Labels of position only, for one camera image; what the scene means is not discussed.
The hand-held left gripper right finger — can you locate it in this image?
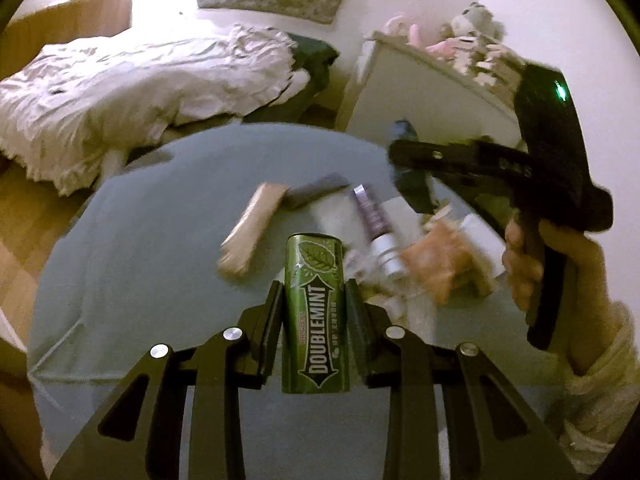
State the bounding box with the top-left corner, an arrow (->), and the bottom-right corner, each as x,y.
345,277 -> 576,480

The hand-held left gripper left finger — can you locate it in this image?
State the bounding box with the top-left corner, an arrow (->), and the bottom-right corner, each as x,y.
50,280 -> 286,480

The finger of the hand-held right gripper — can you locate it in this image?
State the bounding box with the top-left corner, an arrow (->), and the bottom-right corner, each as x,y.
387,120 -> 481,173
397,166 -> 451,217

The green chewing gum box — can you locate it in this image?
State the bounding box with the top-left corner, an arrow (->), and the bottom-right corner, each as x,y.
280,232 -> 353,396

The person's right forearm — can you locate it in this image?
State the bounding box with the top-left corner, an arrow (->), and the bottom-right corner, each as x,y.
560,302 -> 640,476

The person's right hand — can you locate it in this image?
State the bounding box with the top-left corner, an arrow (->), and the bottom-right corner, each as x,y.
501,220 -> 613,376

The purple tube with silver cap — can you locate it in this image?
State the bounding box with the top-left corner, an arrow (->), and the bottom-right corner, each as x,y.
350,185 -> 408,281

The white cabinet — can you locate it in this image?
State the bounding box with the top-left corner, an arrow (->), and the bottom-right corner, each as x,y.
335,30 -> 526,151

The orange snack packet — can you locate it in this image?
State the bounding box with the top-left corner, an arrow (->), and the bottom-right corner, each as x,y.
400,220 -> 476,306

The dark grey packet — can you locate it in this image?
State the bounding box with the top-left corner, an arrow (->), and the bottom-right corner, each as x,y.
285,172 -> 351,211

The pink plush toy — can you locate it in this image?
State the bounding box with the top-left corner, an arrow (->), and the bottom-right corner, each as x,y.
382,15 -> 466,58

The grey plush toy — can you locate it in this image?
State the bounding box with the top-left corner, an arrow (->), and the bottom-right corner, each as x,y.
450,2 -> 506,41

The dark cloth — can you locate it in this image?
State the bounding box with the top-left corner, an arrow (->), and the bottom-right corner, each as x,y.
287,32 -> 341,106

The white crumpled duvet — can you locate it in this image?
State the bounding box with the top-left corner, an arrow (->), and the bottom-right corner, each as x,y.
0,25 -> 311,196

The wooden headboard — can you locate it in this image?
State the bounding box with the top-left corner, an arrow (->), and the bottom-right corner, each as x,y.
0,0 -> 133,66

